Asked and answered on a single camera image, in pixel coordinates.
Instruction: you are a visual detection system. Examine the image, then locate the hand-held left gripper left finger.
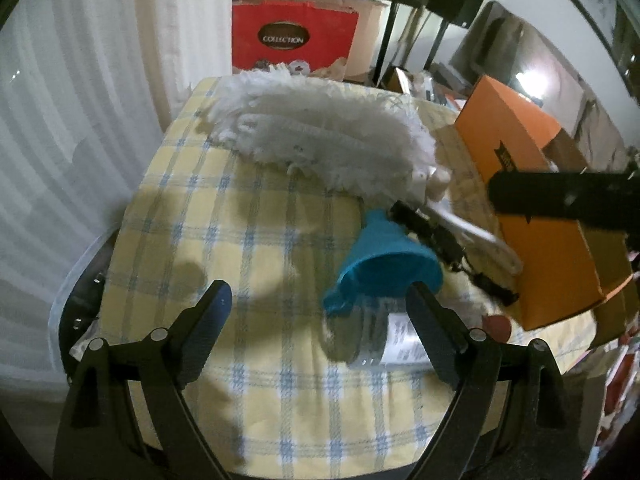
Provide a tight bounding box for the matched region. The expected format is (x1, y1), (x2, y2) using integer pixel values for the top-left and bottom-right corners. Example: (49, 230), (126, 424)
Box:
(52, 280), (236, 480)

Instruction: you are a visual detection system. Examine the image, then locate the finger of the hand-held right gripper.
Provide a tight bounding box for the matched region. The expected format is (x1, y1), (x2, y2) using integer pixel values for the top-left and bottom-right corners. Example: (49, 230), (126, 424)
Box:
(487, 147), (640, 256)

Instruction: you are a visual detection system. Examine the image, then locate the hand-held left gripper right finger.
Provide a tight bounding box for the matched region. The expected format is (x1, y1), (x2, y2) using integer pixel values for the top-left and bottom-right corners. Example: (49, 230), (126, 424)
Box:
(400, 282), (601, 480)

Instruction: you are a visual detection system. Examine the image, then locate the clear bottle with red cap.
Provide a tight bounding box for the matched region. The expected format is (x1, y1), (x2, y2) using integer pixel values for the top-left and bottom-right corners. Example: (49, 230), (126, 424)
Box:
(322, 296), (512, 372)

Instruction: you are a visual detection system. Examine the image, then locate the orange cardboard box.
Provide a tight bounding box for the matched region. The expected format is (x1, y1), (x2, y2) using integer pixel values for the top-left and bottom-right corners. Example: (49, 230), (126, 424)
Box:
(454, 75), (640, 332)

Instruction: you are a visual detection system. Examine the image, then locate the blue funnel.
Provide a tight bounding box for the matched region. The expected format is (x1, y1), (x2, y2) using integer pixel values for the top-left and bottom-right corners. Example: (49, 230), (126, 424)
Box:
(321, 208), (443, 317)

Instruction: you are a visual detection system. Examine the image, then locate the black strap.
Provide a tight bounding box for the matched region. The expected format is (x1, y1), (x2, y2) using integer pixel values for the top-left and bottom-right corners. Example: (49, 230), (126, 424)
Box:
(390, 200), (521, 306)

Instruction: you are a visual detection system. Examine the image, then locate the yellow plaid tablecloth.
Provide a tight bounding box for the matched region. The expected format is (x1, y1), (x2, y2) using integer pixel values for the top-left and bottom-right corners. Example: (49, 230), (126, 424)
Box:
(70, 75), (621, 466)

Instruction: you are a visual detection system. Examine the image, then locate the flat television screen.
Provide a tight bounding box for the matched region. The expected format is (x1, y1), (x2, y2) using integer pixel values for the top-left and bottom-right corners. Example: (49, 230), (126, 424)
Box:
(450, 0), (616, 151)

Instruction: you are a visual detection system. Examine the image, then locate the black speaker stand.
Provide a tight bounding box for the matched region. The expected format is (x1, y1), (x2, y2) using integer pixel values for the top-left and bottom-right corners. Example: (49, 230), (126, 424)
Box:
(375, 2), (401, 86)
(425, 19), (451, 73)

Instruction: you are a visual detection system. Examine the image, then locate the white fluffy duster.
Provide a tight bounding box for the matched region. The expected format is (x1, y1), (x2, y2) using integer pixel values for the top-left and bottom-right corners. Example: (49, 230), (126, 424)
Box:
(197, 71), (523, 278)

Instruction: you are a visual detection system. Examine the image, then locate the white curtain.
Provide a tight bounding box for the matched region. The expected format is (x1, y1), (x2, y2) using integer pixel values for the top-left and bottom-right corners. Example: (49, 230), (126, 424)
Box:
(0, 0), (236, 396)

